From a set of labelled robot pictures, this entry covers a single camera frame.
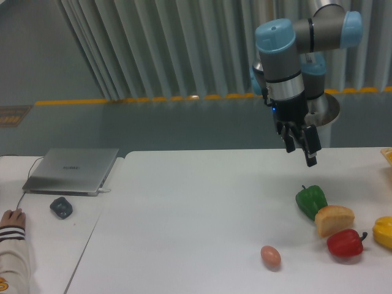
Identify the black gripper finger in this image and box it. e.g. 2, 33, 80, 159
277, 122, 296, 153
301, 125, 322, 167

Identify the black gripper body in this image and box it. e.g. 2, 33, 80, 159
272, 91, 309, 123

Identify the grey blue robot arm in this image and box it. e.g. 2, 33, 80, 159
250, 1, 363, 167

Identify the white striped sleeve forearm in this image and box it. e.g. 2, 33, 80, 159
1, 225, 30, 293

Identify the yellow basket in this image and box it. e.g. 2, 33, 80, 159
380, 147, 392, 165

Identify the person's hand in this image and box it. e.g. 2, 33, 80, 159
1, 208, 26, 229

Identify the green bell pepper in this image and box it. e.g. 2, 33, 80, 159
295, 185, 328, 221

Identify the bread loaf piece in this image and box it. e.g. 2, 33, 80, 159
314, 205, 355, 238

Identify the red bell pepper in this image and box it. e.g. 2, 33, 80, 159
326, 229, 368, 258

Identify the yellow bell pepper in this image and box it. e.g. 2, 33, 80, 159
372, 216, 392, 249

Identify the brown egg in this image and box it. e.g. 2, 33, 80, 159
260, 246, 281, 270

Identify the silver laptop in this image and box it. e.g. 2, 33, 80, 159
23, 148, 119, 196

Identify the black mouse cable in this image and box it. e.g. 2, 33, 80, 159
18, 155, 46, 209

